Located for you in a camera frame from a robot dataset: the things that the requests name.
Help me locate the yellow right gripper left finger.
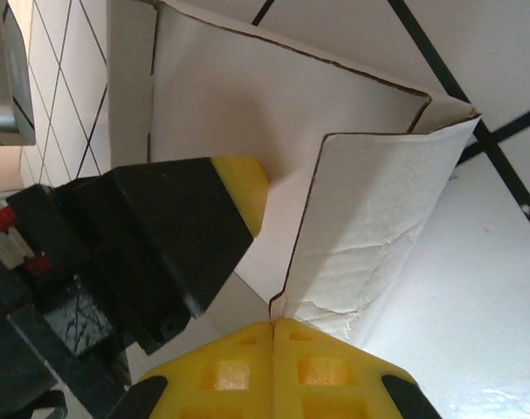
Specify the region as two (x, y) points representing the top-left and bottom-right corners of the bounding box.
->
(111, 320), (275, 419)

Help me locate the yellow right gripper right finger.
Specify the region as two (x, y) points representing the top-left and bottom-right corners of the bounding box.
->
(272, 317), (440, 419)

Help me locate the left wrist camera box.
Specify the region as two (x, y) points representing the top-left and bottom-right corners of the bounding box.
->
(0, 0), (38, 148)

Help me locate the white paper box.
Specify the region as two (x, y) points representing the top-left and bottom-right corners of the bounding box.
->
(107, 0), (484, 350)

